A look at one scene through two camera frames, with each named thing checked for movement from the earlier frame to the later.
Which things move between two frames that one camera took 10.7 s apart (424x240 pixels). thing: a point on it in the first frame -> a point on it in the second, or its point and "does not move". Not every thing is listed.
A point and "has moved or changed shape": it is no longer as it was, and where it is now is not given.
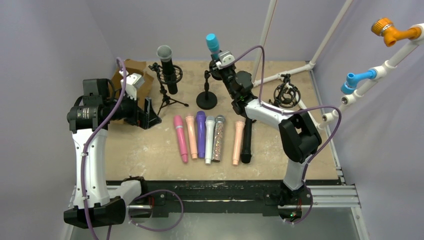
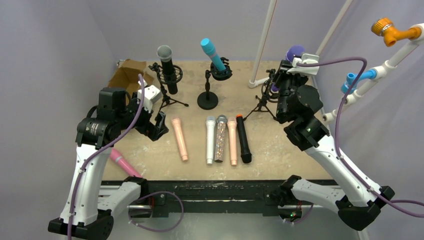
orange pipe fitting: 385,27 does not move
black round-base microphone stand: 206,100 does not move
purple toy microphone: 200,120 -> 294,50
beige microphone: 239,131 has moved or changed shape
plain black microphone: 246,156 has moved or changed shape
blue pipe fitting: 349,87 does not move
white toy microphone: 209,127 does not move
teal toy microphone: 213,44 has moved or changed shape
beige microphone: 190,123 -> 178,128
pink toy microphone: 179,123 -> 116,155
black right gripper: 218,68 -> 278,78
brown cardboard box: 133,66 does not move
